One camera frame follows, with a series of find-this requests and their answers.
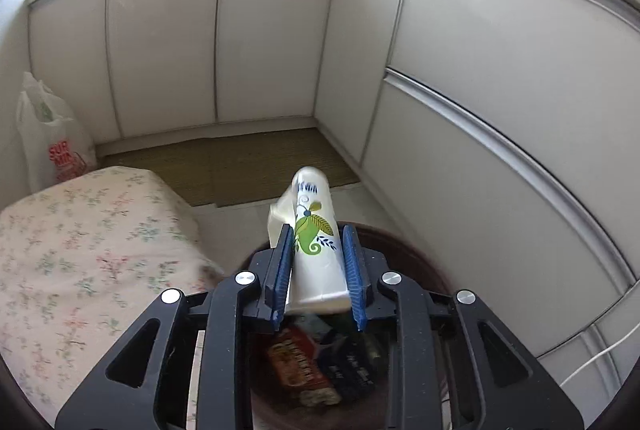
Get white kitchen cabinets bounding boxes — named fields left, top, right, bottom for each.
left=25, top=0, right=640, bottom=391

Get olive woven floor mat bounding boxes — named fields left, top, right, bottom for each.
left=95, top=127, right=361, bottom=208

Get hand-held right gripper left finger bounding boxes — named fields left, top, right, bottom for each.
left=55, top=224, right=297, bottom=430

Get pale yellow wrapper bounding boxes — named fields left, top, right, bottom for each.
left=300, top=387, right=337, bottom=408

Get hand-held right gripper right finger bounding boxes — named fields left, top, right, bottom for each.
left=341, top=224, right=584, bottom=430

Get white cable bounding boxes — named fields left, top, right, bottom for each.
left=557, top=335, right=626, bottom=388

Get red snack packet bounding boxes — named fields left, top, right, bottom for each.
left=265, top=327, right=331, bottom=393

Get floral cloth covered table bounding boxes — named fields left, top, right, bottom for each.
left=0, top=166, right=226, bottom=411

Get white plastic bag red print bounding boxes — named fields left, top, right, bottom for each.
left=15, top=71, right=98, bottom=193

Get white carton with leaf print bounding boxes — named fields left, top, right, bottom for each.
left=270, top=166, right=351, bottom=315

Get dark brown round bin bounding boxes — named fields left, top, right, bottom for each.
left=235, top=223, right=456, bottom=430

